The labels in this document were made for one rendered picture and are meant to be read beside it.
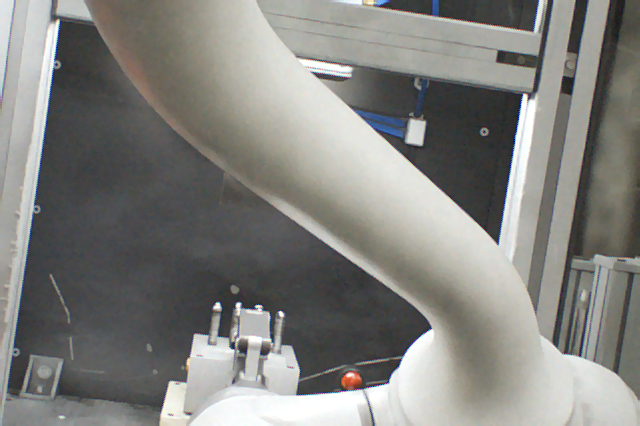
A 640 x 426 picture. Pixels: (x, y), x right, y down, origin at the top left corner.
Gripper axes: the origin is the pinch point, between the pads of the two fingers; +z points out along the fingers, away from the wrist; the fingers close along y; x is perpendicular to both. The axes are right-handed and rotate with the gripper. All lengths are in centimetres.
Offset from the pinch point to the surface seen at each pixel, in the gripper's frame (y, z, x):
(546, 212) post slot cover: 19.3, -13.6, -20.9
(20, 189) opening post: 15.5, -13.4, 18.9
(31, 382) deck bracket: -7.9, 29.2, 21.7
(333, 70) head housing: 29.0, 2.8, -4.3
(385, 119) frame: 26.4, 27.6, -12.8
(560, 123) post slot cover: 26.2, -13.7, -20.9
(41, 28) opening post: 27.5, -13.6, 18.9
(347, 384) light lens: 0.4, 6.2, -10.1
